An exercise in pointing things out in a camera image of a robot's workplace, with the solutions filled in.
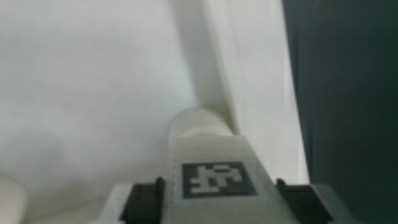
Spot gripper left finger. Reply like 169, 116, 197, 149
91, 177, 167, 224

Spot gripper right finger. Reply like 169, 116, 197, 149
276, 179, 363, 224

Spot white leg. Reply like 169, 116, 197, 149
166, 108, 301, 224

